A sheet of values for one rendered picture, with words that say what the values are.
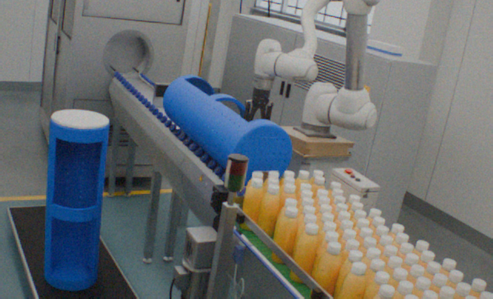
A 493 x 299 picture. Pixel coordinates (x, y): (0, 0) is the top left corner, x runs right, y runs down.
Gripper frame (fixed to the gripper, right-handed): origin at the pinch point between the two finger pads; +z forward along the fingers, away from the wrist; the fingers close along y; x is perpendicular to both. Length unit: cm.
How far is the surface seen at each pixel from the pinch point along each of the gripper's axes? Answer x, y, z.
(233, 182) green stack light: 66, 43, -5
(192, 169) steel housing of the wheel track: -19.7, 18.4, 25.5
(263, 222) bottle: 51, 20, 18
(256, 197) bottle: 46, 22, 10
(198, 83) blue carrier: -66, 1, -6
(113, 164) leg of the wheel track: -177, 13, 83
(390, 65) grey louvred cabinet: -67, -135, -28
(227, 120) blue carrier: 3.1, 15.8, -5.8
